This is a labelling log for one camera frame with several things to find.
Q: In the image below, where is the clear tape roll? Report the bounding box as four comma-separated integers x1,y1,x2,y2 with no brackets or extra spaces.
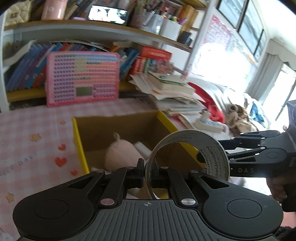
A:
145,130,230,199

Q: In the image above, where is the pink pig plush toy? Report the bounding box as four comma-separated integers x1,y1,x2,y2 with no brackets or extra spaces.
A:
105,133,142,172

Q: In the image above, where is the white power adapter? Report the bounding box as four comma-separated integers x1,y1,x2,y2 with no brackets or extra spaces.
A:
133,142,152,160

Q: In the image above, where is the person hand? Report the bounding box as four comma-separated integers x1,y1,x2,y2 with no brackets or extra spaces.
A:
266,172,295,203

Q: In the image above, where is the white power strip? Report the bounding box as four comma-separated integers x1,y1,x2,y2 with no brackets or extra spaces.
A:
194,110,229,133

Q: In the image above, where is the red cloth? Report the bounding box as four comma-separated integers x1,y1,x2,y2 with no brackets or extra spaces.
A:
188,82,225,123

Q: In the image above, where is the yellow cardboard box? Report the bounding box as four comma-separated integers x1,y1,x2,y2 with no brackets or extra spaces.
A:
72,110,202,200

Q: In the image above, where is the stack of papers and books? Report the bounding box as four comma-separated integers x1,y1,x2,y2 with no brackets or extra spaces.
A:
130,71,206,115

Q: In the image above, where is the pink checkered table mat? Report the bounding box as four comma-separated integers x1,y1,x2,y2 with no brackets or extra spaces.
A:
1,98,151,240

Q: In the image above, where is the pink keyboard learning tablet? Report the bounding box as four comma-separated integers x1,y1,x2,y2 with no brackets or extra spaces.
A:
45,51,119,107

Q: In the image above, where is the white bookshelf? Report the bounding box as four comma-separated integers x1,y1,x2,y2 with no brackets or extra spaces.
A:
1,1,212,112

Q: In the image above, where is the row of books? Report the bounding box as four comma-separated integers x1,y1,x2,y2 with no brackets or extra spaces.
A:
4,41,174,92

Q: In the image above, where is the tablet screen on shelf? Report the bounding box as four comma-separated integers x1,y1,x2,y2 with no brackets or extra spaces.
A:
87,5,129,25

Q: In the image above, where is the pink cup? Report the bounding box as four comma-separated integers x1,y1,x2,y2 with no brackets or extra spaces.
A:
41,0,68,20

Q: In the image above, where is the white pearl handbag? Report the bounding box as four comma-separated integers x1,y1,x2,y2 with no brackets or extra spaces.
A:
4,0,33,27

